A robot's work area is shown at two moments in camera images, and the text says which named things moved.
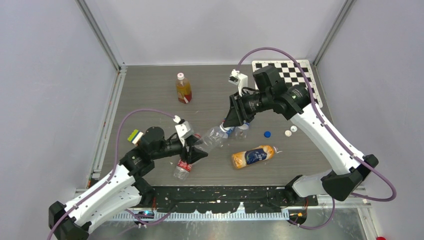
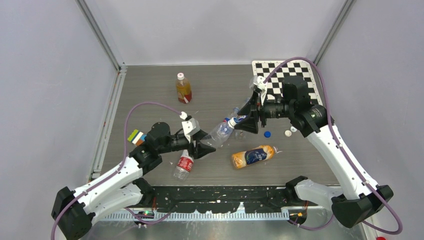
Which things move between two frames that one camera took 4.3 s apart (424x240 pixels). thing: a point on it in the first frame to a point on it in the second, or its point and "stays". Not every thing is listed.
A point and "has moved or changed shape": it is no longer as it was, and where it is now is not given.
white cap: (224, 129) has moved or changed shape
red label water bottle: (182, 171) stays
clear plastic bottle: (214, 138) stays
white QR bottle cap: (180, 76) stays
